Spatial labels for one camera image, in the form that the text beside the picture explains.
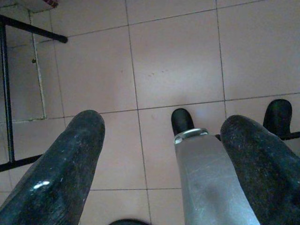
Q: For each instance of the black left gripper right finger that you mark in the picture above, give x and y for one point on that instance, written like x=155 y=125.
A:
x=262 y=168

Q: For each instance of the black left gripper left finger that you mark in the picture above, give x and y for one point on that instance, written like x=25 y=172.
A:
x=58 y=173

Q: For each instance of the black robot right foot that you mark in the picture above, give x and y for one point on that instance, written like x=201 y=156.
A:
x=277 y=117

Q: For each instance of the black robot foot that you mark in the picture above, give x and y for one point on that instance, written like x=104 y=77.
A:
x=181 y=122
x=277 y=117

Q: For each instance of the silver robot left leg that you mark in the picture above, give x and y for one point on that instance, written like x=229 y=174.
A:
x=201 y=178

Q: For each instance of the black robot left foot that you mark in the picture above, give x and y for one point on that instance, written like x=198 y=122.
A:
x=181 y=122

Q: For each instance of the black metal rack frame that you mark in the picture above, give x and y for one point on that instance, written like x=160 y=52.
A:
x=7 y=93

